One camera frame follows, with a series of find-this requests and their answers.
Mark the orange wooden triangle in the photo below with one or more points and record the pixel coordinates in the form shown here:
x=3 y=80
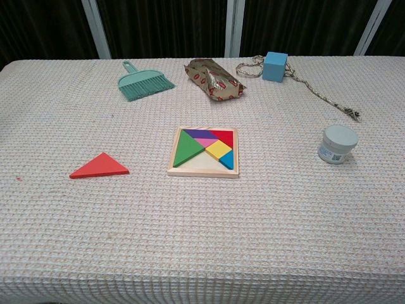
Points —
x=101 y=168

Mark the pink triangle puzzle piece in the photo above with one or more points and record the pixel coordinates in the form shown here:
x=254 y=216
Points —
x=205 y=143

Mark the yellow tangram square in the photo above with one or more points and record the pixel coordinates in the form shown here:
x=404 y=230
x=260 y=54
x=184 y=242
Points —
x=218 y=150

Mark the green triangle puzzle piece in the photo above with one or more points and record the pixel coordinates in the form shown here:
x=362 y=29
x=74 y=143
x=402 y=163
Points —
x=186 y=149

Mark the purple parallelogram puzzle piece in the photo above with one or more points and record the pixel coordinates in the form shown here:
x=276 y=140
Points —
x=201 y=134

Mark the blue tangram triangle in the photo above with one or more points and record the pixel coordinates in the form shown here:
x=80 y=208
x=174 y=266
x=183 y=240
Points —
x=228 y=158

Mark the red triangle puzzle piece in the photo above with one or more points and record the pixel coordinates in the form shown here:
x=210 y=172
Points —
x=225 y=136

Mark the gold foil snack wrapper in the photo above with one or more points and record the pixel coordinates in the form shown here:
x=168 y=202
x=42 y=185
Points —
x=215 y=82

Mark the beige woven tablecloth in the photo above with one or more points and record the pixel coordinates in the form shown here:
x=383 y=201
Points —
x=202 y=237

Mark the teal hand brush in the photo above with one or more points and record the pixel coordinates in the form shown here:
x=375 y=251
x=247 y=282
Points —
x=139 y=84

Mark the light blue wooden cube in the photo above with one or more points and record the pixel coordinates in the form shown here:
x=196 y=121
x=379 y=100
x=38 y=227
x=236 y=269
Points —
x=274 y=68

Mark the black curtain panel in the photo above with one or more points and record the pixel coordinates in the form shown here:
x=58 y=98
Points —
x=161 y=28
x=303 y=25
x=41 y=28
x=395 y=28

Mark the white round plastic jar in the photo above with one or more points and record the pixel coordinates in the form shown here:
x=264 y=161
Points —
x=340 y=139

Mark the colourful tangram puzzle tray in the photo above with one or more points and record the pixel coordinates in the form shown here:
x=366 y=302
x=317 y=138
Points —
x=205 y=165

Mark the white frame post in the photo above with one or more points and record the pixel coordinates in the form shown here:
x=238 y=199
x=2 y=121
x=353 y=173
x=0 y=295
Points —
x=235 y=28
x=96 y=31
x=373 y=28

